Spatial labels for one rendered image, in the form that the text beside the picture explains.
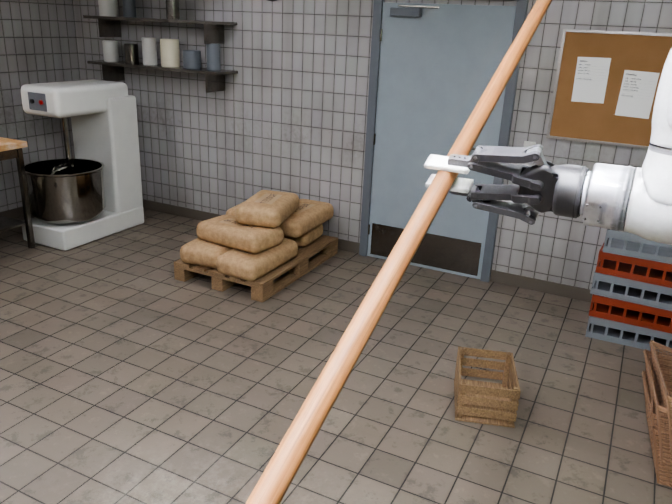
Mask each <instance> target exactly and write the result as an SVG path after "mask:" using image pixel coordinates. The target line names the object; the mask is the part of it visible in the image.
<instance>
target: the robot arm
mask: <svg viewBox="0 0 672 504"><path fill-rule="evenodd" d="M542 151H543V146H542V145H541V144H536V145H533V146H529V147H508V146H482V145H479V146H477V147H476V149H475V151H474V153H473V155H471V156H466V155H457V154H451V155H450V156H449V157H447V156H440V155H433V154H431V155H430V156H429V157H428V159H427V161H426V162H425V164H424V167H425V168H427V169H434V170H441V171H448V172H455V173H461V174H468V173H469V171H470V170H472V171H475V172H479V173H483V174H487V175H491V176H494V177H498V178H502V179H506V180H510V181H511V182H512V183H513V184H515V185H497V184H474V185H473V183H474V180H473V179H467V178H460V177H456V179H455V181H454V183H453V185H452V187H451V189H450V190H449V193H451V194H454V195H461V196H467V198H466V199H467V201H469V202H471V201H472V202H473V204H472V206H473V208H475V209H479V210H483V211H488V212H492V213H496V214H500V215H504V216H509V217H513V218H517V219H520V220H522V221H524V222H526V223H528V224H530V225H533V224H535V221H536V219H537V217H538V215H539V214H540V213H545V212H553V213H554V214H555V215H557V216H564V217H570V218H577V217H579V216H580V215H583V219H582V220H583V223H584V224H585V225H589V226H595V227H601V228H607V229H613V230H615V231H622V230H623V231H624V232H629V233H632V234H635V235H638V236H640V237H642V238H644V239H646V240H650V241H654V242H658V243H664V244H669V245H672V48H671V49H670V52H669V54H668V56H667V59H666V61H665V64H664V67H663V71H662V74H661V78H660V81H659V85H658V89H657V94H656V98H655V103H654V109H653V115H652V131H651V138H650V144H649V148H648V152H647V155H646V158H645V160H644V163H643V165H642V168H638V167H632V166H620V165H612V164H604V163H596V164H594V166H593V169H592V171H589V168H587V166H579V165H571V164H563V165H556V164H553V163H552V162H550V161H546V160H545V158H544V155H543V153H542ZM510 163H529V164H530V165H532V164H535V165H533V166H527V165H523V164H518V165H514V164H510ZM635 169H636V171H635ZM520 174H521V175H520ZM523 203H527V204H528V205H529V206H528V205H526V204H523ZM623 226H624V227H623Z"/></svg>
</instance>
